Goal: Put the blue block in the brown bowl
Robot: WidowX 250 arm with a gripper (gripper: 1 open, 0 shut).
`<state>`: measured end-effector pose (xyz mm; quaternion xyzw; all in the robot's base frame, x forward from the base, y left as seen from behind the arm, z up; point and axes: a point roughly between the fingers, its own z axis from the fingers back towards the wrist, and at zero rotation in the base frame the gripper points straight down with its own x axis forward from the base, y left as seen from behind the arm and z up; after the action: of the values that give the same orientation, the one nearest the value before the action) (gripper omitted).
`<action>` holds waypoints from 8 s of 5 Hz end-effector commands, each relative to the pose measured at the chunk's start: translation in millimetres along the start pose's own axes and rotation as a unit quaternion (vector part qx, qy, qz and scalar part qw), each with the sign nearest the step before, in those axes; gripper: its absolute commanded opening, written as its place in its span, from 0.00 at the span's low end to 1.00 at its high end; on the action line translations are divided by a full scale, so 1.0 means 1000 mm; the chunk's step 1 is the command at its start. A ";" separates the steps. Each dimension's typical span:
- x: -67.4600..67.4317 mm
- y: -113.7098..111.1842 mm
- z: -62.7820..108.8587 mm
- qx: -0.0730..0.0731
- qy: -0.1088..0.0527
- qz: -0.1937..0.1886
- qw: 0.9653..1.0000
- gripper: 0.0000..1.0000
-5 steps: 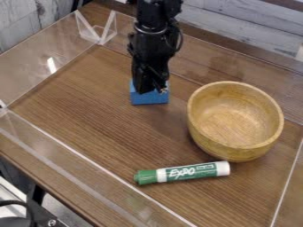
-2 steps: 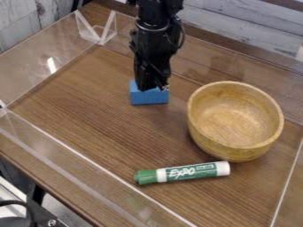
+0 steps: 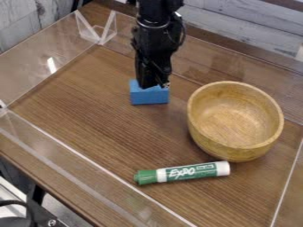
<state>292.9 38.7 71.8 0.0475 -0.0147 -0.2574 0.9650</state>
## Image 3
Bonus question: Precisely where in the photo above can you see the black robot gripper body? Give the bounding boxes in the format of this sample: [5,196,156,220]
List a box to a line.
[131,19,185,70]

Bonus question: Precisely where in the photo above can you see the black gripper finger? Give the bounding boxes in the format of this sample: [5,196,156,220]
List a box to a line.
[135,58,157,90]
[152,63,172,88]

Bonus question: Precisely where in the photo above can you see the blue foam block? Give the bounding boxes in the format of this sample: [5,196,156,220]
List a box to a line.
[129,80,169,105]

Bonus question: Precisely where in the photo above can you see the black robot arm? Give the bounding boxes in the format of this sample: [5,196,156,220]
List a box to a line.
[131,0,185,89]

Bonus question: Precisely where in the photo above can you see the brown wooden bowl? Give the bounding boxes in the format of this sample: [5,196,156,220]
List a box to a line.
[187,81,284,162]

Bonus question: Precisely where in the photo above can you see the green Expo marker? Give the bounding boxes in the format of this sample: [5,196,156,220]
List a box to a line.
[133,160,231,185]

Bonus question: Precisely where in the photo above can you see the clear acrylic tray wall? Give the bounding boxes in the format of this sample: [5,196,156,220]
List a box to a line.
[0,5,303,227]

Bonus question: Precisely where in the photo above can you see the black metal bracket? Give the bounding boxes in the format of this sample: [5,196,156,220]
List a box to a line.
[27,185,68,227]

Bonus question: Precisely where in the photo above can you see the black cable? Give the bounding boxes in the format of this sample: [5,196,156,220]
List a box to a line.
[0,200,41,227]

